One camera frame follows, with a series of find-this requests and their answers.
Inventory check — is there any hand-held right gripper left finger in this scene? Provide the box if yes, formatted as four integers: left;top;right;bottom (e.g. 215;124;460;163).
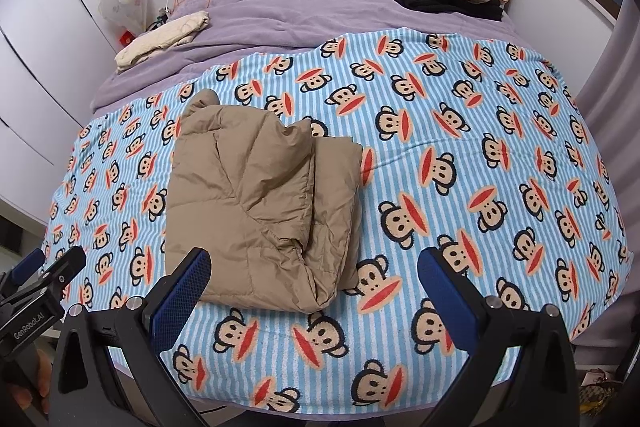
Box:
48;247;223;427

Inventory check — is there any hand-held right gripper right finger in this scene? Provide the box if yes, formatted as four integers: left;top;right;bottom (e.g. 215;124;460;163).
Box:
417;247;584;427

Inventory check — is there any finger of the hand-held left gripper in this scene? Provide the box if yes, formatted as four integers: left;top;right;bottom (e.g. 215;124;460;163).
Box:
10;248;45;284
42;246;87;289

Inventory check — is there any khaki puffer jacket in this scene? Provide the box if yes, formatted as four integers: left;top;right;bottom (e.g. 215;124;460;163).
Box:
164;88;365;314

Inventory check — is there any person's left hand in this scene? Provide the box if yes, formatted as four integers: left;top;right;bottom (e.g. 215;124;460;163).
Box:
10;349;52;418

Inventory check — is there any monkey print striped blanket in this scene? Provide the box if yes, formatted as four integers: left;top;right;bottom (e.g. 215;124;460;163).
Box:
42;32;631;413

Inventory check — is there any patterned bag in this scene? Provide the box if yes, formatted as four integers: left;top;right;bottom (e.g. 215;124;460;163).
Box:
580;367;623;419

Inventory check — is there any white wardrobe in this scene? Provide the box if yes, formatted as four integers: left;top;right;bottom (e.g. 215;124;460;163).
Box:
0;0;123;228

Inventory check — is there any cream folded garment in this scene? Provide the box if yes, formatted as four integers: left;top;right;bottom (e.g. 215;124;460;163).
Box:
115;11;211;74

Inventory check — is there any grey curtain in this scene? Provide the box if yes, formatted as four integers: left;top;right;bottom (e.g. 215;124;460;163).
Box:
575;14;640;348

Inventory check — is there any covered standing fan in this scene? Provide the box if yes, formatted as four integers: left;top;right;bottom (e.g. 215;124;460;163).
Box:
98;0;149;38

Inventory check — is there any purple duvet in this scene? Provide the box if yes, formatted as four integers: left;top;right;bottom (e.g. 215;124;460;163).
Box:
90;0;516;112

